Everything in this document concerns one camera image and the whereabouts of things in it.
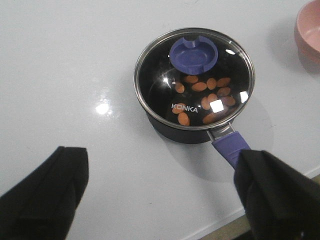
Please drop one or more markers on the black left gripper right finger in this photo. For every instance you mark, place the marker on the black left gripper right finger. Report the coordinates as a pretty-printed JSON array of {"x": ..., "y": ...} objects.
[{"x": 280, "y": 203}]

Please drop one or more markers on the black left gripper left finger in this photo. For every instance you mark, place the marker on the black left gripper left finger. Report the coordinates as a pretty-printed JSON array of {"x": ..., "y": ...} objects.
[{"x": 42, "y": 206}]

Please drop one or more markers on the orange ham slices pile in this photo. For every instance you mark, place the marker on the orange ham slices pile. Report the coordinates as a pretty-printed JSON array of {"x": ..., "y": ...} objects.
[{"x": 202, "y": 101}]

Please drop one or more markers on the glass pot lid purple knob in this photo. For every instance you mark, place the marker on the glass pot lid purple knob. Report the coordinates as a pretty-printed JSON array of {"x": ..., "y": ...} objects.
[{"x": 190, "y": 51}]

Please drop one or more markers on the pink bowl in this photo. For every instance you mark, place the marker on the pink bowl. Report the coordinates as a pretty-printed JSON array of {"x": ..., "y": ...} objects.
[{"x": 307, "y": 31}]

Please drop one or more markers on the dark blue saucepan purple handle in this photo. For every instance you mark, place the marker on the dark blue saucepan purple handle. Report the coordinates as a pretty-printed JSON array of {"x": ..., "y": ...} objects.
[{"x": 228, "y": 142}]

